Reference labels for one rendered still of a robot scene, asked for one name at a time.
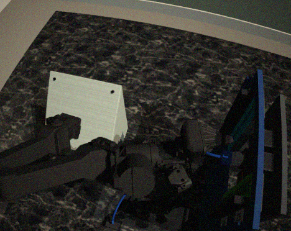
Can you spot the blue network cable with plug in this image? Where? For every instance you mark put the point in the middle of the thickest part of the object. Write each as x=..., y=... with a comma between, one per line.
x=228, y=157

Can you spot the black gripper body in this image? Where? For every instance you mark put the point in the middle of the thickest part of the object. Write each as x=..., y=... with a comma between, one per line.
x=189, y=144

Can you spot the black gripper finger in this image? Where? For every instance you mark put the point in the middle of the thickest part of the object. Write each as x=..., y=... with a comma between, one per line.
x=212, y=138
x=196, y=163

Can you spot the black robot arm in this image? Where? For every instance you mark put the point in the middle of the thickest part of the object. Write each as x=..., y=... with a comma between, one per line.
x=128, y=167

